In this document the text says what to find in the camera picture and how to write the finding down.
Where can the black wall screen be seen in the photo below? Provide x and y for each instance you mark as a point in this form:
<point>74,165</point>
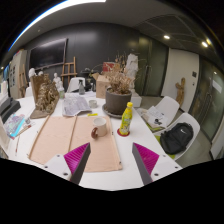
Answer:
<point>48,53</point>

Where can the wooden figure statue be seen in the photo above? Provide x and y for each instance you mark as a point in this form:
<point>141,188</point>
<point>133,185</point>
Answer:
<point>180,91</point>

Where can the brown cardboard box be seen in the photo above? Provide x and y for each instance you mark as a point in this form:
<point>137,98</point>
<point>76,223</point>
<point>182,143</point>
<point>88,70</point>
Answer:
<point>101,86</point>

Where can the white spray bottle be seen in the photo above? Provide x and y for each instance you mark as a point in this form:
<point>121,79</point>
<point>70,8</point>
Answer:
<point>61,92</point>

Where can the dried plant in grey pot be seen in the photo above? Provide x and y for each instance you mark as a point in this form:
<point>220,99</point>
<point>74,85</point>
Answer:
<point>117,100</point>

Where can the white plaster statue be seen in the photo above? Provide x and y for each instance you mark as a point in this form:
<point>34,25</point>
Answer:
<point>132,68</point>

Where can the small yellow tag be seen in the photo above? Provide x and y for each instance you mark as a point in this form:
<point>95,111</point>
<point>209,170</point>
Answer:
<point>92,114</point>

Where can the white plastic chair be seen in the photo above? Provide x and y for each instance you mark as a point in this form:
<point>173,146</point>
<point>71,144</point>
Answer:
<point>195,123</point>
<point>75,85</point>
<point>170,106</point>

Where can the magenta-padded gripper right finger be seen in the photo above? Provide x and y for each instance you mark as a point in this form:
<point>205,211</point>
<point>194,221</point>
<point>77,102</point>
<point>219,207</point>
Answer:
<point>147,158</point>

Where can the light plywood board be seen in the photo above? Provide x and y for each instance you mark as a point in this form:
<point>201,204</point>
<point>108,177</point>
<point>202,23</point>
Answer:
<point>53,136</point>

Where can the wooden easel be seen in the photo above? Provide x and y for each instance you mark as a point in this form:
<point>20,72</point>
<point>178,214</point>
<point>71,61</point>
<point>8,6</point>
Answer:
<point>69,71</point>

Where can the papers on chair seat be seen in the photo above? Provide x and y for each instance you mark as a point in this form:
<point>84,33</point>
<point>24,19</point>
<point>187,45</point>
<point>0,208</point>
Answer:
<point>155,116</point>

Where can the grey plant saucer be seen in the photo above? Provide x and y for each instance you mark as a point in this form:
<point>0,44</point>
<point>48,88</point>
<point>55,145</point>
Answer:
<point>108,112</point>

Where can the black backpack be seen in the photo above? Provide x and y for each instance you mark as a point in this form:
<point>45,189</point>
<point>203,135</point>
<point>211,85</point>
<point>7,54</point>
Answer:
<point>176,138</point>

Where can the black flat case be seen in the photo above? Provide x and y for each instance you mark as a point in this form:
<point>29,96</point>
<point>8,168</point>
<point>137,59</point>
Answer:
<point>8,108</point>

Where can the white cabinet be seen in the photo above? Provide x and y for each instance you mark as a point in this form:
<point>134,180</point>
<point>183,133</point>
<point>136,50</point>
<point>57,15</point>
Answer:
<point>18,73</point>

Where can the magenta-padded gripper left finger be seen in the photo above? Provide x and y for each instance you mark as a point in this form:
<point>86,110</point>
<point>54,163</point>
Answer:
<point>77,156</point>

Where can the yellow drink bottle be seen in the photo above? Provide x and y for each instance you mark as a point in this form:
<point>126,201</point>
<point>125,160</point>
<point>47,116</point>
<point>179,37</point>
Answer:
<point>126,120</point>

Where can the long ceiling light panel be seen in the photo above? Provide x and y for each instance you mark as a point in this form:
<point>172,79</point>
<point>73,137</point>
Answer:
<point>50,11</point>

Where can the round ceiling spotlight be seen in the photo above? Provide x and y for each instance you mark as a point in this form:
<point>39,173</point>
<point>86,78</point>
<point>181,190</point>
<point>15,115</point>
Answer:
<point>166,37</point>
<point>204,44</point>

